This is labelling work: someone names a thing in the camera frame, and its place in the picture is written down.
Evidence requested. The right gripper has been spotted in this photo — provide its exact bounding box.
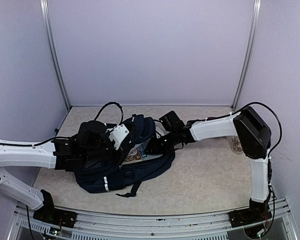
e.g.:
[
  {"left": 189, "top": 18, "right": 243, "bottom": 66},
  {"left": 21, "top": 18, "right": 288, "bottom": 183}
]
[{"left": 144, "top": 129, "right": 179, "bottom": 154}]

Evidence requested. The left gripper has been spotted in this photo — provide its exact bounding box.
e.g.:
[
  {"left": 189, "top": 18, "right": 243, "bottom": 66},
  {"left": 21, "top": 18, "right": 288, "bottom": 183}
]
[{"left": 82, "top": 131, "right": 134, "bottom": 166}]

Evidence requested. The navy blue backpack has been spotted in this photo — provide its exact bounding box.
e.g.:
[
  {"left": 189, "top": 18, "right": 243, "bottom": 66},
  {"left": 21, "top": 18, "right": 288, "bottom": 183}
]
[{"left": 73, "top": 114, "right": 176, "bottom": 198}]

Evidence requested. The illustrated floral cover book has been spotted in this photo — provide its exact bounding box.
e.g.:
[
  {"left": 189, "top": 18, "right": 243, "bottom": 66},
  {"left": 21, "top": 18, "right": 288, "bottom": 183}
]
[{"left": 122, "top": 145, "right": 147, "bottom": 165}]

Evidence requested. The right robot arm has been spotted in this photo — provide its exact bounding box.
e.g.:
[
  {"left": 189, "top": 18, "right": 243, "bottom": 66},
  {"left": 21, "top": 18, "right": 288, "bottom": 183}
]
[{"left": 145, "top": 103, "right": 275, "bottom": 228}]

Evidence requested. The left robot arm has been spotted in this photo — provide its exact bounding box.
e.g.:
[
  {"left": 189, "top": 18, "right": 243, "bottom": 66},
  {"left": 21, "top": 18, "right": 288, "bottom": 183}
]
[{"left": 0, "top": 120, "right": 135, "bottom": 228}]

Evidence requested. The white patterned mug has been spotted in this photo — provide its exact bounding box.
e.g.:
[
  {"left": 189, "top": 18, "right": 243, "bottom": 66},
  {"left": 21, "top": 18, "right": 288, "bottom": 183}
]
[{"left": 230, "top": 137, "right": 243, "bottom": 155}]

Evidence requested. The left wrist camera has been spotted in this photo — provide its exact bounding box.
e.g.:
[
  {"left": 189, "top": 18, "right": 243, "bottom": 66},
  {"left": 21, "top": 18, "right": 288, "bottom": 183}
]
[{"left": 109, "top": 123, "right": 131, "bottom": 150}]

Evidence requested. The front aluminium rail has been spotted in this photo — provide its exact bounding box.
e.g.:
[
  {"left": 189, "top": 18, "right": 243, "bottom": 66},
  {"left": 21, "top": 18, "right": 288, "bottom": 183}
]
[{"left": 7, "top": 197, "right": 298, "bottom": 240}]

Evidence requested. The left aluminium frame post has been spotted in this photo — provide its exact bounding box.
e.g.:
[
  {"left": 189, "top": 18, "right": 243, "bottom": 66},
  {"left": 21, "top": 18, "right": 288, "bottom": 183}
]
[{"left": 40, "top": 0, "right": 72, "bottom": 112}]

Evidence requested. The aluminium frame post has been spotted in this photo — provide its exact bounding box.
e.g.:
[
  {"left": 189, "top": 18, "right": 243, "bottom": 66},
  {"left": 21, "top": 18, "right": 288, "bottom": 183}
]
[
  {"left": 231, "top": 0, "right": 262, "bottom": 110},
  {"left": 40, "top": 0, "right": 72, "bottom": 112}
]

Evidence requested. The right aluminium frame post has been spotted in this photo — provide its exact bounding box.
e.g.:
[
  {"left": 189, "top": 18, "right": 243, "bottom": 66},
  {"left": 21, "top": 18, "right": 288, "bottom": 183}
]
[{"left": 231, "top": 0, "right": 262, "bottom": 110}]

